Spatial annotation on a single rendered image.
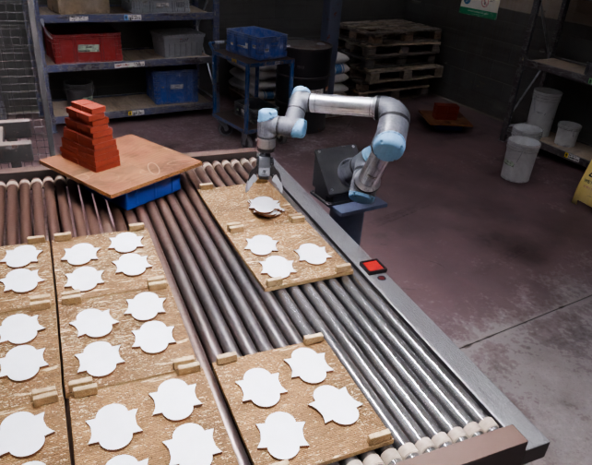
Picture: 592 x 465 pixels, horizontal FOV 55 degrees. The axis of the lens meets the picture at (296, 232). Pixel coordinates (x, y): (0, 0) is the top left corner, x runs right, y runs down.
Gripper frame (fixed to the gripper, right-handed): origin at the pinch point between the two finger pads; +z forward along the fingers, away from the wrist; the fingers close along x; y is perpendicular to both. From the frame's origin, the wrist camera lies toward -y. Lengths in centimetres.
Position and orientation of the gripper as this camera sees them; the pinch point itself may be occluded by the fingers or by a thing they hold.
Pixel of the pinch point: (264, 194)
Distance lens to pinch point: 240.2
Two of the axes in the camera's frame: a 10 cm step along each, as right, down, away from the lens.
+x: -10.0, -0.3, -0.9
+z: -0.7, 8.7, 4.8
